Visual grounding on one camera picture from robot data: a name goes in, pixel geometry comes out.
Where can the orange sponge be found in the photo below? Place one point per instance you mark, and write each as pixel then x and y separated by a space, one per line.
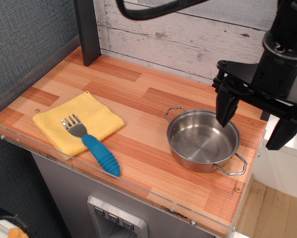
pixel 17 233

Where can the grey toy fridge cabinet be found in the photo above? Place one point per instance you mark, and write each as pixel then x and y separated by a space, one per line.
pixel 70 191

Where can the silver dispenser button panel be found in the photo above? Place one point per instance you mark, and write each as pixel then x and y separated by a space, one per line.
pixel 112 222

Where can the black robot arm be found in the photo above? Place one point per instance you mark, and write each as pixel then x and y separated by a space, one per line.
pixel 282 37

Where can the clear acrylic table edge guard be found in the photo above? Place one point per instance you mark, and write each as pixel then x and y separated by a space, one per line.
pixel 152 176

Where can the stainless steel pot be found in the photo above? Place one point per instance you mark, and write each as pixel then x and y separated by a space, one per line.
pixel 199 143

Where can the white toy sink counter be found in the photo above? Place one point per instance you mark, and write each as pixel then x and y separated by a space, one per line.
pixel 277 168

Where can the blue handled metal fork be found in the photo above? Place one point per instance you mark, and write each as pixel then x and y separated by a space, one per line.
pixel 101 153

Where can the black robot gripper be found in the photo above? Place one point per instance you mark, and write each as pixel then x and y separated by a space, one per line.
pixel 270 85

